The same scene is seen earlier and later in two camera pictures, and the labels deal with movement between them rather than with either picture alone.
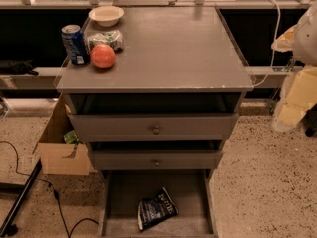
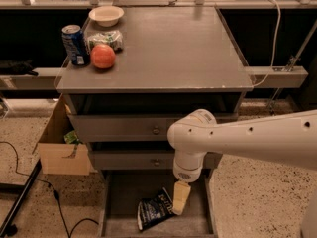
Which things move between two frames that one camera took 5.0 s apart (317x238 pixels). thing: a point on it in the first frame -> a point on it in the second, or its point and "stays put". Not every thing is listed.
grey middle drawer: x=157 y=159 stays put
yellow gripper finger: x=285 y=42 -> x=187 y=167
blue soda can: x=76 y=45 stays put
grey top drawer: x=154 y=127 stays put
